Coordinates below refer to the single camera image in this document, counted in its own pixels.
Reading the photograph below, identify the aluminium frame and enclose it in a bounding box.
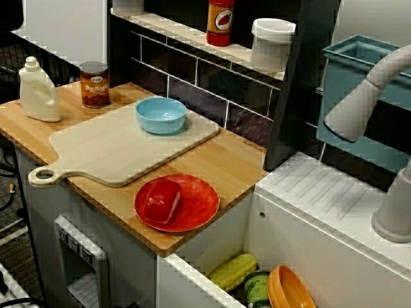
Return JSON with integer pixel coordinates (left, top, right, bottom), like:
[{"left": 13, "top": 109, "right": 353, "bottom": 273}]
[{"left": 0, "top": 262, "right": 31, "bottom": 308}]

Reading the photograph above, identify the black shelf end panel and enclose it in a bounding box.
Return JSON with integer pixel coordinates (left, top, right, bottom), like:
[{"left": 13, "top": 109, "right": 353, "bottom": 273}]
[{"left": 107, "top": 8, "right": 142, "bottom": 89}]

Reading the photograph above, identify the white lidded container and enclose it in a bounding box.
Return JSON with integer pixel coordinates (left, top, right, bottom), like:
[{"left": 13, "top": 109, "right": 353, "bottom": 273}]
[{"left": 250, "top": 17, "right": 297, "bottom": 73}]

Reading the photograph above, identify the red sauce bottle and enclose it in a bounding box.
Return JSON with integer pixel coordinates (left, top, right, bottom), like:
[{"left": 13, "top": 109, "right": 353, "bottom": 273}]
[{"left": 205, "top": 0, "right": 236, "bottom": 47}]

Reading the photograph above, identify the black cable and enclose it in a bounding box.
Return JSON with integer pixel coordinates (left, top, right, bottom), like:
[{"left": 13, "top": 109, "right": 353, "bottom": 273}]
[{"left": 0, "top": 297, "right": 44, "bottom": 308}]

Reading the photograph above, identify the black wire mesh panel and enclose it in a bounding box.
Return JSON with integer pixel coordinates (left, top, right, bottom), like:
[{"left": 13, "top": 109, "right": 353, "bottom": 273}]
[{"left": 0, "top": 31, "right": 81, "bottom": 97}]

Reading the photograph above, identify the white detergent bottle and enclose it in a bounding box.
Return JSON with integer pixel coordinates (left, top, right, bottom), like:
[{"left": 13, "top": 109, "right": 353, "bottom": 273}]
[{"left": 19, "top": 56, "right": 62, "bottom": 123}]

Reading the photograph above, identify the yellow corn cob toy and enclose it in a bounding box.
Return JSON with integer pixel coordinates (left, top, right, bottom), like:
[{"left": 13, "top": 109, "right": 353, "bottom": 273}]
[{"left": 208, "top": 253, "right": 258, "bottom": 293}]

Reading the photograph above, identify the dark grey pillar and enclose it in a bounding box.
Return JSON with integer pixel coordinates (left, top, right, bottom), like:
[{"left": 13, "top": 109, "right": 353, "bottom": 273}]
[{"left": 266, "top": 0, "right": 342, "bottom": 171}]

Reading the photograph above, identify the white ledge shelf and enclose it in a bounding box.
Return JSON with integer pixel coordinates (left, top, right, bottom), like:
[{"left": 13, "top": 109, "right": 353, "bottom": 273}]
[{"left": 110, "top": 8, "right": 286, "bottom": 81}]

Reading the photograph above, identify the white toy sink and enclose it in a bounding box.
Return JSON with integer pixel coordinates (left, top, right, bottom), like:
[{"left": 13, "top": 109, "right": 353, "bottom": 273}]
[{"left": 155, "top": 152, "right": 411, "bottom": 308}]

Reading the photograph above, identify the red and white sushi toy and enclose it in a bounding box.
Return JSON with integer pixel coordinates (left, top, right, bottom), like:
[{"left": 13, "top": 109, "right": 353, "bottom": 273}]
[{"left": 143, "top": 179, "right": 182, "bottom": 225}]

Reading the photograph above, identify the green toy can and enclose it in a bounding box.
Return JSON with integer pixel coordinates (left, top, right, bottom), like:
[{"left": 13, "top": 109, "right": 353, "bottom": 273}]
[{"left": 243, "top": 269, "right": 271, "bottom": 305}]

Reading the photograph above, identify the light blue bowl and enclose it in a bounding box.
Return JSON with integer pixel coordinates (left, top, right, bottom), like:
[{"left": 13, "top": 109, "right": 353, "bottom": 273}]
[{"left": 134, "top": 97, "right": 188, "bottom": 135}]

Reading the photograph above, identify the pale wooden cutting board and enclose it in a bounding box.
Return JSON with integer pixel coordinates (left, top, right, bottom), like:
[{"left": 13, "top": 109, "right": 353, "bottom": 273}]
[{"left": 28, "top": 101, "right": 221, "bottom": 189}]

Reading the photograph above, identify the orange bowl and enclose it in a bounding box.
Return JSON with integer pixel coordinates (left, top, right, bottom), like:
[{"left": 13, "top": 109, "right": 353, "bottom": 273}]
[{"left": 266, "top": 264, "right": 317, "bottom": 308}]

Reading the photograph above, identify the grey toy faucet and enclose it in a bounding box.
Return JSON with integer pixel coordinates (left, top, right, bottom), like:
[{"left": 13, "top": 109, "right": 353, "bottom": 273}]
[{"left": 322, "top": 44, "right": 411, "bottom": 244}]

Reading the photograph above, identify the brown beans can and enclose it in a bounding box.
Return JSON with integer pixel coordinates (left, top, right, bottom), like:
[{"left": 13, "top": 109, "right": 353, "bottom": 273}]
[{"left": 78, "top": 61, "right": 110, "bottom": 109}]

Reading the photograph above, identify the red plate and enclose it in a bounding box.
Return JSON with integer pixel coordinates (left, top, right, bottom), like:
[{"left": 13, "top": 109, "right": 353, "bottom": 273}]
[{"left": 134, "top": 173, "right": 221, "bottom": 233}]

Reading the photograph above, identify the teal plastic bin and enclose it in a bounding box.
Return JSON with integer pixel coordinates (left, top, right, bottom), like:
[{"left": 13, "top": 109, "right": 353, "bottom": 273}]
[{"left": 316, "top": 34, "right": 411, "bottom": 174}]

